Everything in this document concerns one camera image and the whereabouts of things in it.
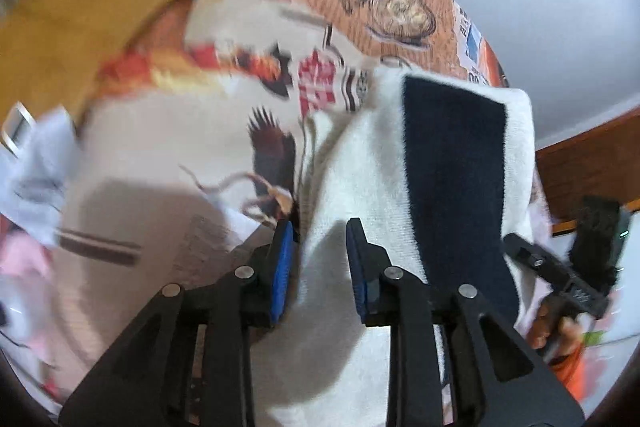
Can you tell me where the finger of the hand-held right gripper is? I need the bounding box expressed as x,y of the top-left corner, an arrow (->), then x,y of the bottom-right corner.
502,233 -> 576,295

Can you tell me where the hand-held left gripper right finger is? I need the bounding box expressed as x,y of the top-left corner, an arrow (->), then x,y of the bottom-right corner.
346,217 -> 586,427

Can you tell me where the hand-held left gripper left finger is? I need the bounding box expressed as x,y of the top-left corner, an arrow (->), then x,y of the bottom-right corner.
57,219 -> 297,427

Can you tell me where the white sweater with dark stripes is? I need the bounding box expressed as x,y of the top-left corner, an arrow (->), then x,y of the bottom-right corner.
295,69 -> 551,427

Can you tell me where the person's right forearm orange sleeve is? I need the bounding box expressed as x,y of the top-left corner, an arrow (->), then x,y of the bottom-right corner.
549,342 -> 590,404

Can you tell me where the person's right hand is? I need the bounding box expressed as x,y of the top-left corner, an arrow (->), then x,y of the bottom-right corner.
529,297 -> 585,360

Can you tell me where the brown wooden furniture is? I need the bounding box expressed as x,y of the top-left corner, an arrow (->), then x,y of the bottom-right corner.
534,107 -> 640,239

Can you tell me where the printed blanket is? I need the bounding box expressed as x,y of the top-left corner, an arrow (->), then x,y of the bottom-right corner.
50,0 -> 556,408

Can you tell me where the pink cloth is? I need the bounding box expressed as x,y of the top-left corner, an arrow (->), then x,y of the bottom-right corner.
0,227 -> 57,358

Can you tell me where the pale grey cloth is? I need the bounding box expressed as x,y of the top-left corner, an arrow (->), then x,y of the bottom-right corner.
0,107 -> 82,249

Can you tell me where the small white device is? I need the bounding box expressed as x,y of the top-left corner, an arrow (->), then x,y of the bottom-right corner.
0,103 -> 37,158

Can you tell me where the wooden folding table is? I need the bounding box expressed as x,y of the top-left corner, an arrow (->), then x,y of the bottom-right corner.
0,0 -> 251,124

